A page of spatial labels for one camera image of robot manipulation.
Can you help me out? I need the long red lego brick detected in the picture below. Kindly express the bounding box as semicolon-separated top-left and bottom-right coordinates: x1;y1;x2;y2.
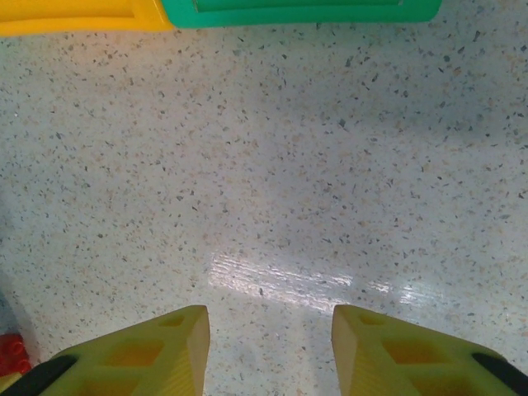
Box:
0;332;35;377

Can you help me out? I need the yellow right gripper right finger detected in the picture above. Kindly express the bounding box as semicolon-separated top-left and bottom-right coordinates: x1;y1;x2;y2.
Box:
331;304;528;396

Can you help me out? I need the yellow plastic bin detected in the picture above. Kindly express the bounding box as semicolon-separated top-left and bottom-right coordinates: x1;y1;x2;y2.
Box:
0;0;175;39

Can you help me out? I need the green plastic bin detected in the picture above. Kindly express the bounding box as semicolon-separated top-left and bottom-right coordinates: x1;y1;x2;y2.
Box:
159;0;444;31

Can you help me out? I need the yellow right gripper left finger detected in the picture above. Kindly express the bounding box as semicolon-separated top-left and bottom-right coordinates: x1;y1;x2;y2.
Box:
7;304;212;396

